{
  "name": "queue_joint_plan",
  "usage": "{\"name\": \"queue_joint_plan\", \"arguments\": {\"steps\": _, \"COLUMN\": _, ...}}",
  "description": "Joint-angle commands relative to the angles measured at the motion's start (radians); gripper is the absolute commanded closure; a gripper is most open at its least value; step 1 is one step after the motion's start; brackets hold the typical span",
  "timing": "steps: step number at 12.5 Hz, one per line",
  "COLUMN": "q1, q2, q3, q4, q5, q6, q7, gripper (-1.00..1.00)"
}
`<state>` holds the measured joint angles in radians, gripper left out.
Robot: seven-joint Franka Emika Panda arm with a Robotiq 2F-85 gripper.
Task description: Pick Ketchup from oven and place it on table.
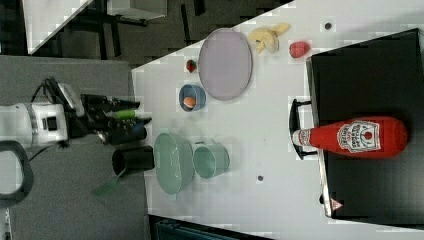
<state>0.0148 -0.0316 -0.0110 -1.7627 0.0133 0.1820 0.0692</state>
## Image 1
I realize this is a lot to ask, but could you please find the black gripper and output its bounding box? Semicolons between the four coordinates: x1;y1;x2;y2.
68;94;152;142

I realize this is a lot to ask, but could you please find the red plush ketchup bottle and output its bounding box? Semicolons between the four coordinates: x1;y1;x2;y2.
291;116;408;159

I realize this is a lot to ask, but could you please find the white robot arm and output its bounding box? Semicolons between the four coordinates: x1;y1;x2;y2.
1;95;151;208

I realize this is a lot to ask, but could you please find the green marker pen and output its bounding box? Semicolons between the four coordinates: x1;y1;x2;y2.
113;110;152;119

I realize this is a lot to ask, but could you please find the black cylinder cup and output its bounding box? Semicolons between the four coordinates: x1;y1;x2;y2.
112;145;155;175

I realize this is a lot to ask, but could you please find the green flat spatula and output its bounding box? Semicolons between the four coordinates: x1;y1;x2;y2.
91;168;127;197

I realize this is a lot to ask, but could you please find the green oval bowl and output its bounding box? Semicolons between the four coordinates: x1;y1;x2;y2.
153;133;194;195

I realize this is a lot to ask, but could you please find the orange ball in bowl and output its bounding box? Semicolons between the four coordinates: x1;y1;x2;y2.
183;97;196;109

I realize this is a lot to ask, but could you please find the blue bowl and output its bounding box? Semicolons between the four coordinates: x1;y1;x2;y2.
179;84;206;112

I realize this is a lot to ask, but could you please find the small red strawberry toy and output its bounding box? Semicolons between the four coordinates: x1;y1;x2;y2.
186;60;197;73

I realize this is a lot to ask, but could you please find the green cup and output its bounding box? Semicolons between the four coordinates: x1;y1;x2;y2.
192;144;230;179

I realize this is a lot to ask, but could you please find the white side table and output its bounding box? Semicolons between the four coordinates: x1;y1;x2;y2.
22;0;94;55

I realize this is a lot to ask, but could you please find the large grey oval plate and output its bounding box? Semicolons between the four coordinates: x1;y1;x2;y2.
198;28;252;101

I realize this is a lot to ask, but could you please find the teal crate under table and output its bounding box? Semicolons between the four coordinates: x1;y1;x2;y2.
153;219;268;240

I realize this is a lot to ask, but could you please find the yellow plush banana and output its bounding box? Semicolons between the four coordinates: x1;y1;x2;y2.
247;23;290;54

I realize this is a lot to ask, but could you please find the red plush fruit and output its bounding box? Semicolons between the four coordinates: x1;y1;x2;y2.
289;41;310;59

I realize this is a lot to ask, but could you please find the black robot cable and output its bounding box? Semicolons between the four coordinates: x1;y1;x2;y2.
30;77;68;104

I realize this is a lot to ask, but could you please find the black oven door handle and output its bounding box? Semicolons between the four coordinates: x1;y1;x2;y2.
289;99;317;160

